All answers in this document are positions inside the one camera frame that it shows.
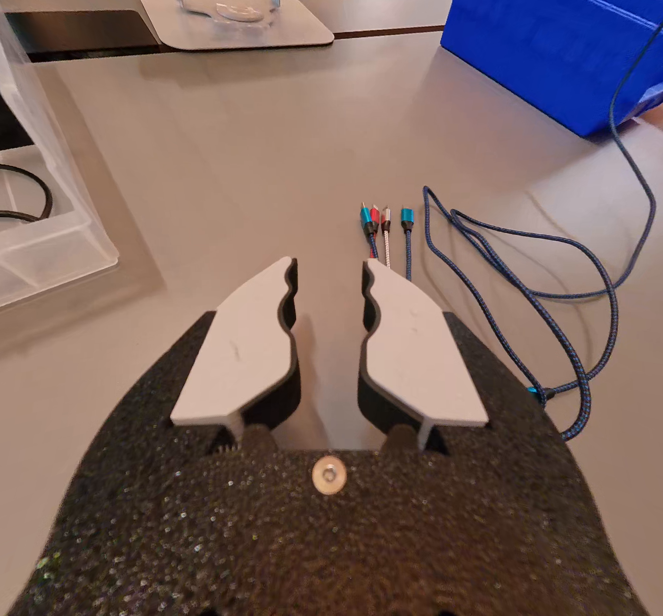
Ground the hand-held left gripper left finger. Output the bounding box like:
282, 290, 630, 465
170, 256, 301, 441

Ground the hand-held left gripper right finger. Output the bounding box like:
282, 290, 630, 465
357, 258, 489, 451

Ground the short blue braided cable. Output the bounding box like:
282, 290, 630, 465
400, 205, 416, 283

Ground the red blue braided cable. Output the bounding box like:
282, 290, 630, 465
359, 202, 381, 261

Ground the clear plastic box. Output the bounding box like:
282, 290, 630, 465
0, 5, 120, 311

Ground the long blue braided cable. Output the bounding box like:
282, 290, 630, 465
422, 21, 663, 443

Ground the blue plastic bin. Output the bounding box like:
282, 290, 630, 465
440, 0, 663, 138

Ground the grey desk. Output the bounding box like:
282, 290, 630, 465
0, 0, 663, 616

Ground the wooden document stand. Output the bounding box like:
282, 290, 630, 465
134, 0, 400, 51

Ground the black cable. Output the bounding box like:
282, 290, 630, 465
0, 163, 54, 223

